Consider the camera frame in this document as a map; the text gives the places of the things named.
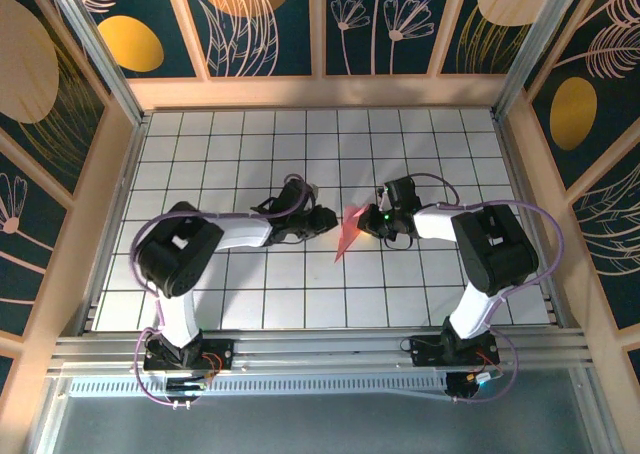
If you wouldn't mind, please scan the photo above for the cream circle yellow lines panel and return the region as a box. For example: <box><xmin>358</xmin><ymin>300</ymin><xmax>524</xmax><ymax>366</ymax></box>
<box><xmin>436</xmin><ymin>0</ymin><xmax>549</xmax><ymax>78</ymax></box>

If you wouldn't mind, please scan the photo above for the large cream circle wall panel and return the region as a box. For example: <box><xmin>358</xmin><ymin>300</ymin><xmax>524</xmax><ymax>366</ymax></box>
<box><xmin>0</xmin><ymin>0</ymin><xmax>111</xmax><ymax>208</ymax></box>

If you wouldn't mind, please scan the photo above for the aluminium frame post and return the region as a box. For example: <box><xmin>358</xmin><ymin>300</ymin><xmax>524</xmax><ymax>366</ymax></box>
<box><xmin>28</xmin><ymin>377</ymin><xmax>72</xmax><ymax>454</ymax></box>
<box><xmin>574</xmin><ymin>368</ymin><xmax>620</xmax><ymax>454</ymax></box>

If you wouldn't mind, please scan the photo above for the aluminium frame cross rail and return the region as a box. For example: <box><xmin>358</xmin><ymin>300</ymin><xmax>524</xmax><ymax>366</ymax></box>
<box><xmin>47</xmin><ymin>326</ymin><xmax>599</xmax><ymax>381</ymax></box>

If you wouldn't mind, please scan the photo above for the white flowers wall panel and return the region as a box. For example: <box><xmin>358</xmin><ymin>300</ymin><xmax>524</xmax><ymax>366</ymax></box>
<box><xmin>319</xmin><ymin>0</ymin><xmax>459</xmax><ymax>79</ymax></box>

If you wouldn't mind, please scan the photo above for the white leaves wall panel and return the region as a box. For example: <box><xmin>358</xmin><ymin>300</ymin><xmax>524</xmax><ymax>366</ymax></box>
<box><xmin>564</xmin><ymin>141</ymin><xmax>640</xmax><ymax>333</ymax></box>

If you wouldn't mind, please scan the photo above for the pink square paper sheet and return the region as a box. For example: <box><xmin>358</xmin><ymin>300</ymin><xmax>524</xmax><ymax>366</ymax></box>
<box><xmin>333</xmin><ymin>204</ymin><xmax>374</xmax><ymax>265</ymax></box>

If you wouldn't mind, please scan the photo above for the grey slotted cable duct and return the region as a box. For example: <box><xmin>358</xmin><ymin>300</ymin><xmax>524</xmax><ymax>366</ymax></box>
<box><xmin>67</xmin><ymin>376</ymin><xmax>451</xmax><ymax>401</ymax></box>

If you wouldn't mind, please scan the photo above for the aluminium side rail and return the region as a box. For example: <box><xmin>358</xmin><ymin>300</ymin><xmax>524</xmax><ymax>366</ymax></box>
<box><xmin>77</xmin><ymin>117</ymin><xmax>151</xmax><ymax>336</ymax></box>
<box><xmin>493</xmin><ymin>115</ymin><xmax>571</xmax><ymax>331</ymax></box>

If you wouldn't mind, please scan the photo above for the small dark wall panel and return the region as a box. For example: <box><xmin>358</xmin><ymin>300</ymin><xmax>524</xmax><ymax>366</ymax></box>
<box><xmin>623</xmin><ymin>342</ymin><xmax>640</xmax><ymax>390</ymax></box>
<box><xmin>0</xmin><ymin>353</ymin><xmax>17</xmax><ymax>403</ymax></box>

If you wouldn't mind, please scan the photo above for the single white flower wall panel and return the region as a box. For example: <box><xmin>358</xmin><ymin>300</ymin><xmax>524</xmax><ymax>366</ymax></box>
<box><xmin>0</xmin><ymin>126</ymin><xmax>76</xmax><ymax>345</ymax></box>

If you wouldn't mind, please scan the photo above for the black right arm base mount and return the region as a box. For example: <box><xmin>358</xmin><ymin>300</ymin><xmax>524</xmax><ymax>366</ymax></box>
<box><xmin>408</xmin><ymin>334</ymin><xmax>501</xmax><ymax>368</ymax></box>

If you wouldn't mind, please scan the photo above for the aluminium corner post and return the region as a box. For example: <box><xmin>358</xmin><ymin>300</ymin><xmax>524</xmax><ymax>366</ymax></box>
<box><xmin>39</xmin><ymin>0</ymin><xmax>151</xmax><ymax>125</ymax></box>
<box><xmin>492</xmin><ymin>0</ymin><xmax>586</xmax><ymax>120</ymax></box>

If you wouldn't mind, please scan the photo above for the orange circle leaves wall panel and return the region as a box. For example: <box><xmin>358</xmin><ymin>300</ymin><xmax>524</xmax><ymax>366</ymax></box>
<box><xmin>167</xmin><ymin>0</ymin><xmax>320</xmax><ymax>80</ymax></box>

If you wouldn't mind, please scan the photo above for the orange oval feather wall panel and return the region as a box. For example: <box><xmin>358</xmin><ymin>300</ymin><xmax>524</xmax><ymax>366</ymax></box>
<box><xmin>64</xmin><ymin>0</ymin><xmax>210</xmax><ymax>81</ymax></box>

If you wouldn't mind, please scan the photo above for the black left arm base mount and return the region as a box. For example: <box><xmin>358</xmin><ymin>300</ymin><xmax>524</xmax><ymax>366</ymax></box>
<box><xmin>142</xmin><ymin>336</ymin><xmax>236</xmax><ymax>375</ymax></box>

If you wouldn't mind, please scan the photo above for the orange oval white fern panel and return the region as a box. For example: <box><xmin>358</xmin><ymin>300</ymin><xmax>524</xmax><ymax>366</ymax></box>
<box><xmin>519</xmin><ymin>0</ymin><xmax>640</xmax><ymax>193</ymax></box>

